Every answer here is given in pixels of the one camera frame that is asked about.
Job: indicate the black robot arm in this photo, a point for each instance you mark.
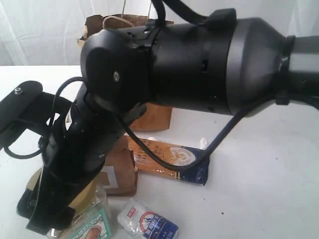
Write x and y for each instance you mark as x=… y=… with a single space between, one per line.
x=218 y=64

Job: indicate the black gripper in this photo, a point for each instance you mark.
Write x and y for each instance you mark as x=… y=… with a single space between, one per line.
x=91 y=132

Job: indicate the brown paper bag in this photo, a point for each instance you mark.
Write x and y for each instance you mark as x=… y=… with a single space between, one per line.
x=155 y=118

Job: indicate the small white foam piece right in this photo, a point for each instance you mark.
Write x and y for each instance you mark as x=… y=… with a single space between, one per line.
x=203 y=143

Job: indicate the white backdrop curtain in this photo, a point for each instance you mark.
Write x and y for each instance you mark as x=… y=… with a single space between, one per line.
x=45 y=32

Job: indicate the spaghetti packet blue and orange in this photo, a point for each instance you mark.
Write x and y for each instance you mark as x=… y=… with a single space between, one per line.
x=174 y=154

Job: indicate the brown paper pouch orange label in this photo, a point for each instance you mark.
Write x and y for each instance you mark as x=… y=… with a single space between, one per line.
x=119 y=175

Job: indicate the white blue sugar packet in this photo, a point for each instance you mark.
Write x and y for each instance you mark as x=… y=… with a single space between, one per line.
x=143 y=223

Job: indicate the clear jar with gold lid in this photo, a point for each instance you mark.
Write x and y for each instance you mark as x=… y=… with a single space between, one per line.
x=87 y=197

